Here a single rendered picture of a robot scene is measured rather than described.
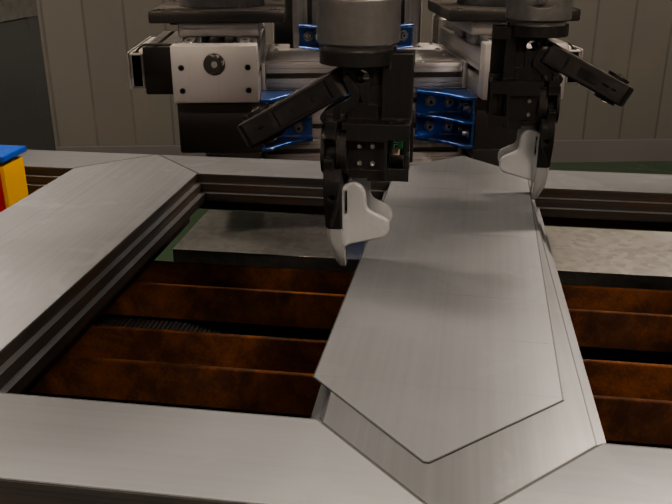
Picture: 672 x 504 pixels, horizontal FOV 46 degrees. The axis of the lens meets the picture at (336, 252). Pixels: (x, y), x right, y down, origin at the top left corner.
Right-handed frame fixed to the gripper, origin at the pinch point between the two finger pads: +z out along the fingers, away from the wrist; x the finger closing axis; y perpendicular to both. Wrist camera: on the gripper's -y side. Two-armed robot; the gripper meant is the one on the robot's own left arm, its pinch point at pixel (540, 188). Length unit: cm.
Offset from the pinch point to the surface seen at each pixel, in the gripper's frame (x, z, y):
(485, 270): 25.5, 0.8, 7.5
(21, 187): 2, 2, 69
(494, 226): 12.6, 0.8, 6.1
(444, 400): 49, 1, 11
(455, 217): 10.1, 0.8, 10.4
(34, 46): -47, -10, 91
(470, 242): 18.0, 0.8, 8.8
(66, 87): -286, 42, 207
